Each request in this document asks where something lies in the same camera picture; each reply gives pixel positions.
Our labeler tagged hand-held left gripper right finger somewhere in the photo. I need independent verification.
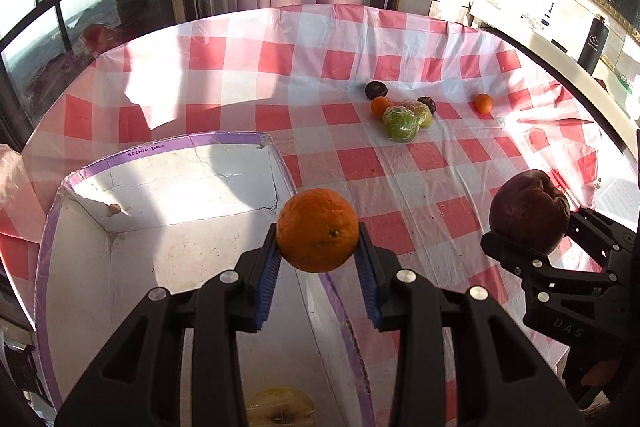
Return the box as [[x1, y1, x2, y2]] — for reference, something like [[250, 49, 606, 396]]
[[352, 222, 586, 427]]

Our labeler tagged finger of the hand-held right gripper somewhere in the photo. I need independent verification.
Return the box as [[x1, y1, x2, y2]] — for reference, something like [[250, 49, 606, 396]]
[[567, 206, 636, 278], [481, 231, 556, 308]]

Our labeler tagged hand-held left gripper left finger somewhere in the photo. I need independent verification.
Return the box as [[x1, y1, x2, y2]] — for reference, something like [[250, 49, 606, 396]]
[[55, 222, 281, 427]]

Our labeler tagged dark red apple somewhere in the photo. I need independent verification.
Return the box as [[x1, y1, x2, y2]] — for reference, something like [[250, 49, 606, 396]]
[[489, 169, 571, 256]]

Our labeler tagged large orange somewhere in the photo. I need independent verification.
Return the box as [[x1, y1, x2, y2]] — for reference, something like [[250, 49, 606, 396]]
[[276, 188, 360, 273]]

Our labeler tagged white box with purple rim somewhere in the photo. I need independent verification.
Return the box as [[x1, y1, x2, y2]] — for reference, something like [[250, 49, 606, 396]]
[[34, 132, 376, 427]]

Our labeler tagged yellow apple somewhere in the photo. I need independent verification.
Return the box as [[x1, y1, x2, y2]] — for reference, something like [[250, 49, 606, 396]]
[[246, 387, 317, 427]]

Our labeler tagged green plastic-wrapped fruit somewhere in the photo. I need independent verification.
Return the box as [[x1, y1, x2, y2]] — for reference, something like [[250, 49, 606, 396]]
[[382, 106, 419, 143]]

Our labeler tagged yellow plastic-wrapped fruit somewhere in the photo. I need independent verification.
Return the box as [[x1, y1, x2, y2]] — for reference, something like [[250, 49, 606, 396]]
[[404, 101, 434, 129]]

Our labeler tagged person's right hand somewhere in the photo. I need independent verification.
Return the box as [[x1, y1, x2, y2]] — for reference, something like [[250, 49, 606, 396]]
[[582, 354, 623, 389]]

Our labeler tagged black water bottle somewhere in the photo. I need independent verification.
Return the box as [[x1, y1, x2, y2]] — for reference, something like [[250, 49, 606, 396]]
[[578, 14, 610, 76]]

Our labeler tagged white side counter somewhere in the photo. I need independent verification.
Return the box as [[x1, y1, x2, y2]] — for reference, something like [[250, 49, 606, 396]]
[[467, 0, 640, 148]]

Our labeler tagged red white checkered tablecloth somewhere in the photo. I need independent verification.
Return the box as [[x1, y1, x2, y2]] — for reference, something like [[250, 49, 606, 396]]
[[0, 4, 632, 427]]

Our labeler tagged orange plastic bag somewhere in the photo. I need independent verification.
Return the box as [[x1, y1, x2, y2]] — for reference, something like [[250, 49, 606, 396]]
[[80, 23, 123, 58]]

